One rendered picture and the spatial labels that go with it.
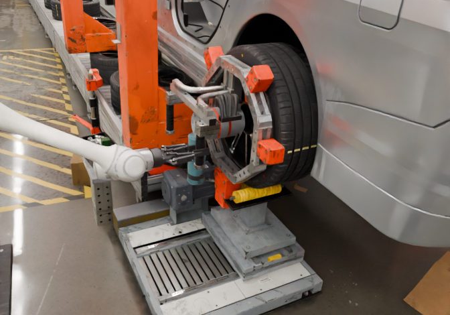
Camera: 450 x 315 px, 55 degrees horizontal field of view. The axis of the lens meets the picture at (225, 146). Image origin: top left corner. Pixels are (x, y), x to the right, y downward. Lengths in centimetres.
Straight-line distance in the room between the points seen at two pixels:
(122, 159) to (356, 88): 81
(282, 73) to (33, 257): 163
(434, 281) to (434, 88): 153
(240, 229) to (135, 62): 100
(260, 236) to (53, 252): 113
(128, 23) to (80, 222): 125
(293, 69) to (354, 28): 39
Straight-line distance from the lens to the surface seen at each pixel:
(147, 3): 212
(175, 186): 229
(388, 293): 250
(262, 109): 174
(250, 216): 226
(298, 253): 232
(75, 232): 269
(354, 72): 153
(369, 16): 148
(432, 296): 258
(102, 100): 339
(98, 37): 412
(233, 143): 215
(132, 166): 141
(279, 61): 182
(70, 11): 403
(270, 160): 168
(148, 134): 232
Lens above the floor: 166
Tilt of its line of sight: 28 degrees down
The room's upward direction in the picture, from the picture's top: 4 degrees clockwise
